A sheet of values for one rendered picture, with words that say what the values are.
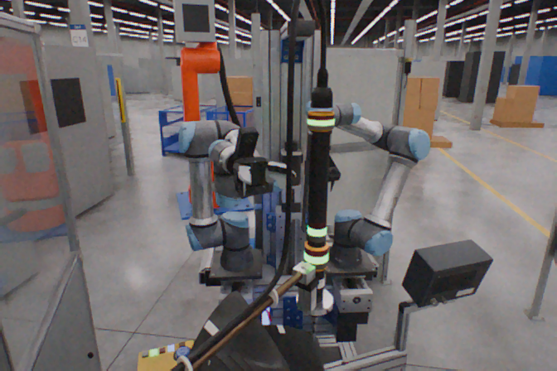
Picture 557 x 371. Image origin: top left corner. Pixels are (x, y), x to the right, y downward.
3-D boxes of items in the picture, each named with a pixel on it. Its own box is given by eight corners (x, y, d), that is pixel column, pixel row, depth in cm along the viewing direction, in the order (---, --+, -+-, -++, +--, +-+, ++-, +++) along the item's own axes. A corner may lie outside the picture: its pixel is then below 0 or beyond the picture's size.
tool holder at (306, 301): (316, 328, 61) (317, 278, 58) (283, 311, 65) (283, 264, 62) (339, 301, 68) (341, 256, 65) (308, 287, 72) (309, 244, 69)
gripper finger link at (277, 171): (302, 191, 81) (270, 184, 86) (302, 167, 79) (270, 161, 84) (294, 195, 78) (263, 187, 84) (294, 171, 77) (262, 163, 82)
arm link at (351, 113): (341, 100, 127) (318, 102, 122) (365, 103, 118) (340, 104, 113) (341, 121, 130) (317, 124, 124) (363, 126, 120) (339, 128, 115)
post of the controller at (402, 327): (399, 352, 131) (404, 307, 125) (394, 346, 133) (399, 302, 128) (405, 350, 132) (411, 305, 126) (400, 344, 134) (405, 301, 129)
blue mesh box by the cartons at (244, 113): (206, 157, 736) (204, 110, 707) (227, 144, 854) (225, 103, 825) (246, 159, 719) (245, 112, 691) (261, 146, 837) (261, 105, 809)
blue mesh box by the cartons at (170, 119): (161, 156, 742) (156, 110, 714) (185, 143, 862) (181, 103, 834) (201, 158, 729) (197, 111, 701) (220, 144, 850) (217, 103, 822)
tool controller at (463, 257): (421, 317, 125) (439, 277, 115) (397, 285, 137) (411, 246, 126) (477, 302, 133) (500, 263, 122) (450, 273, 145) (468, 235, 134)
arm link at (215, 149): (231, 163, 109) (230, 137, 106) (245, 172, 99) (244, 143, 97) (207, 166, 105) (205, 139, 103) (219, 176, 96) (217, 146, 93)
